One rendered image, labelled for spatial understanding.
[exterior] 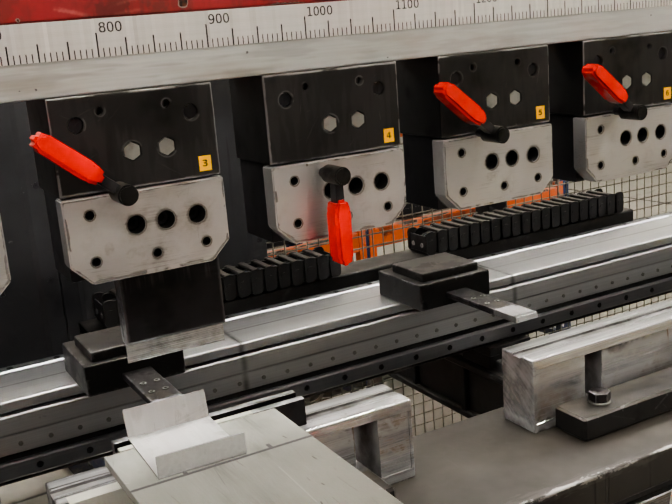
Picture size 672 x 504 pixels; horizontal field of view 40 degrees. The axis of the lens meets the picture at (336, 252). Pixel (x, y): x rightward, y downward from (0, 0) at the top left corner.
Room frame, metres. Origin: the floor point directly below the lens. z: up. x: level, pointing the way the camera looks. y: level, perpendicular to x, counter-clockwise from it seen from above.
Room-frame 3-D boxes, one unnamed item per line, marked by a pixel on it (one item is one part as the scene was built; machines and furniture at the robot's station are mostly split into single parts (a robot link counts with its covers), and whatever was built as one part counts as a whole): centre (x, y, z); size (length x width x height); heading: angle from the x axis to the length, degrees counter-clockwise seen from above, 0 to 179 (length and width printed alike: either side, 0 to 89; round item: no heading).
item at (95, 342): (1.02, 0.24, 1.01); 0.26 x 0.12 x 0.05; 28
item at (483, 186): (1.05, -0.17, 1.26); 0.15 x 0.09 x 0.17; 118
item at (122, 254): (0.86, 0.18, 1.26); 0.15 x 0.09 x 0.17; 118
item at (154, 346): (0.88, 0.16, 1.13); 0.10 x 0.02 x 0.10; 118
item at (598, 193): (1.59, -0.33, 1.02); 0.44 x 0.06 x 0.04; 118
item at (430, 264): (1.24, -0.17, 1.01); 0.26 x 0.12 x 0.05; 28
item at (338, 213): (0.89, 0.00, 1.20); 0.04 x 0.02 x 0.10; 28
